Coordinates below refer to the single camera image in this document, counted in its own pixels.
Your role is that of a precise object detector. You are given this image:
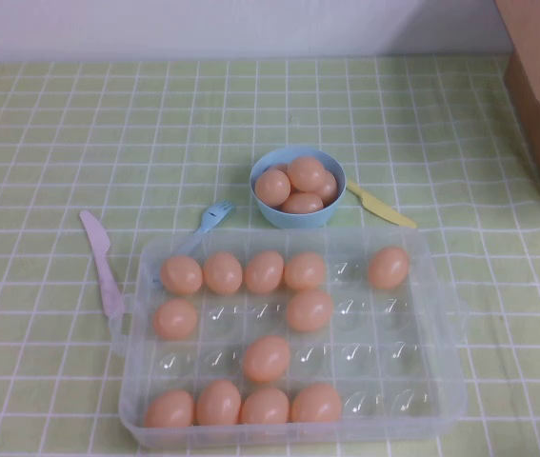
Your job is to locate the light blue plastic fork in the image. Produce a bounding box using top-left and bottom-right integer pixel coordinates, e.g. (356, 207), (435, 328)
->
(152, 199), (237, 287)

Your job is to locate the green checked tablecloth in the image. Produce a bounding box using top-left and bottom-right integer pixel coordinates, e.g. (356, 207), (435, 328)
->
(0, 54), (540, 457)

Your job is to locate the yellow plastic knife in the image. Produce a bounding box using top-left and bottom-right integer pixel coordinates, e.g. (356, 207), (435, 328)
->
(345, 179), (418, 230)

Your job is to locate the light blue bowl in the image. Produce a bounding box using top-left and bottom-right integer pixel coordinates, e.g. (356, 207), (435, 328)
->
(249, 147), (348, 229)

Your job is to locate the pale pink plastic knife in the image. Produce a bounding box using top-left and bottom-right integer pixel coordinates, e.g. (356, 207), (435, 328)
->
(78, 210), (127, 319)

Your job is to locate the clear plastic egg box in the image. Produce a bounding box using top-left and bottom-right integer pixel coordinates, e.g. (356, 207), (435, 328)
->
(110, 226), (470, 451)

